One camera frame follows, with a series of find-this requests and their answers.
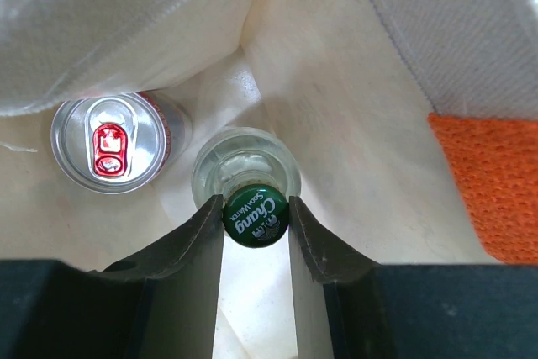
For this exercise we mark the beige canvas bag orange handles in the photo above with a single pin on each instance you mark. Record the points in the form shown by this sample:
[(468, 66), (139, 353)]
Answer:
[(413, 123)]

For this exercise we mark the clear soda water bottle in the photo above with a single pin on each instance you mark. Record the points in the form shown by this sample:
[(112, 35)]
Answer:
[(256, 174)]

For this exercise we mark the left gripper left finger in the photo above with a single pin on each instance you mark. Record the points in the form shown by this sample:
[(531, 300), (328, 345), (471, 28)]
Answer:
[(160, 302)]

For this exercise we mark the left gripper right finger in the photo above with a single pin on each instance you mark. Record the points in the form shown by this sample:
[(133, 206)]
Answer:
[(349, 306)]

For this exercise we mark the red top drink can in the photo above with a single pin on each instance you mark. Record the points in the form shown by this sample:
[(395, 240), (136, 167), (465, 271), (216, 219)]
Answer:
[(116, 144)]

